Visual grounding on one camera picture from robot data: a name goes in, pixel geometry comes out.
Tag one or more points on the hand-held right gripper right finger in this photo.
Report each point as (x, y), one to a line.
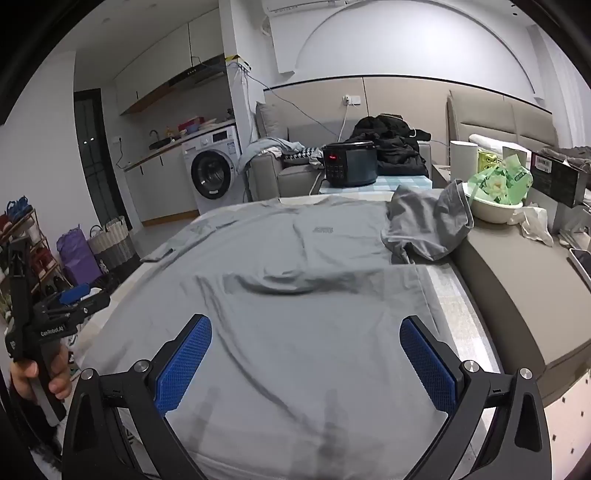
(429, 364)

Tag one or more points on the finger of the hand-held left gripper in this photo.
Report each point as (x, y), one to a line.
(74, 293)
(94, 304)

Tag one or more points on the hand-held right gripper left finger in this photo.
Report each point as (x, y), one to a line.
(184, 364)

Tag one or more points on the large grey t-shirt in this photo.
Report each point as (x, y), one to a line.
(277, 300)

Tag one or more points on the small grey garment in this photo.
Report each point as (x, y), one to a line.
(429, 226)

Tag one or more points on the person's left forearm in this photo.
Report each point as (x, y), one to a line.
(39, 438)

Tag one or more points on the pile of black clothes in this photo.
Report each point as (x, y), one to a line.
(397, 152)

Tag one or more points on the person's left hand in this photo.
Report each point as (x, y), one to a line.
(61, 383)

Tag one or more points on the purple bag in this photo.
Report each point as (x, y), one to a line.
(78, 258)

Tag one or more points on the shoe rack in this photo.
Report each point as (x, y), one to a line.
(41, 258)

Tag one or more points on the woven laundry basket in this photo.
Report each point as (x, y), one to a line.
(113, 249)

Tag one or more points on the plaid sheet bed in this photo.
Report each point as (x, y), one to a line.
(455, 304)

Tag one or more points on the cluttered side desk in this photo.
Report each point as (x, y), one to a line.
(517, 295)

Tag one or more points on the white kitchen counter cabinets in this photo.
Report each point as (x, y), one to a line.
(157, 184)

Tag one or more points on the black door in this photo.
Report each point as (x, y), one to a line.
(92, 152)

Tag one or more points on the white basin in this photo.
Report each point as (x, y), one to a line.
(491, 213)

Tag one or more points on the white plastic bag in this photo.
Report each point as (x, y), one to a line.
(531, 224)

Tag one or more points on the white washing machine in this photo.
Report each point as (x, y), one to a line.
(212, 175)

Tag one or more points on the kitchen faucet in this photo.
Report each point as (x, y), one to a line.
(154, 134)

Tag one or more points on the light blue small table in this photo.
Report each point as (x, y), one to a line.
(406, 182)

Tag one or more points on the grey tablet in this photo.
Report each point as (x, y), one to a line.
(582, 261)

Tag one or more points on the green plastic bag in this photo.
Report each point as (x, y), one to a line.
(503, 184)

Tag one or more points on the red basin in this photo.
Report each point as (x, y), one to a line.
(189, 125)

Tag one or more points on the white box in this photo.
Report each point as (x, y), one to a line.
(463, 161)

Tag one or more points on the green snack packet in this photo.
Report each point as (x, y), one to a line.
(488, 161)

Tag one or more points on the black rice cooker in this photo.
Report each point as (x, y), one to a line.
(355, 164)

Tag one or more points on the grey sofa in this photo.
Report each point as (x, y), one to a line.
(295, 177)

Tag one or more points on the black box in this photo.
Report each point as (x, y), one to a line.
(554, 177)

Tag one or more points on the grey cloth on sofa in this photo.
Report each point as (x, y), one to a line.
(268, 147)

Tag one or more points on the black white checked pillow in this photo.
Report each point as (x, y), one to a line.
(300, 154)

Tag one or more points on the dark grey cloth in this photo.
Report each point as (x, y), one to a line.
(572, 154)

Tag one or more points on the range hood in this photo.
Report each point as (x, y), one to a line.
(198, 71)

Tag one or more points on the beige upholstered headboard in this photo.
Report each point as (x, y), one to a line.
(489, 115)

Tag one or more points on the white air conditioner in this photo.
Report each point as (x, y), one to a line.
(300, 5)

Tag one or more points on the white wall socket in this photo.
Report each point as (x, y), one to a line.
(351, 99)

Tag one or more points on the white wall power strip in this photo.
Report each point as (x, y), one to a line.
(242, 66)

